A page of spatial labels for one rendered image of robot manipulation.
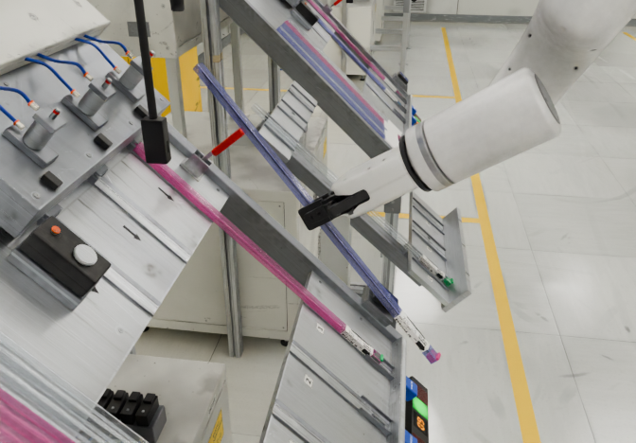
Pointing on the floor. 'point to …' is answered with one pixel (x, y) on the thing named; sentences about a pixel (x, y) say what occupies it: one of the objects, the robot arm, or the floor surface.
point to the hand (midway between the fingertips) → (318, 211)
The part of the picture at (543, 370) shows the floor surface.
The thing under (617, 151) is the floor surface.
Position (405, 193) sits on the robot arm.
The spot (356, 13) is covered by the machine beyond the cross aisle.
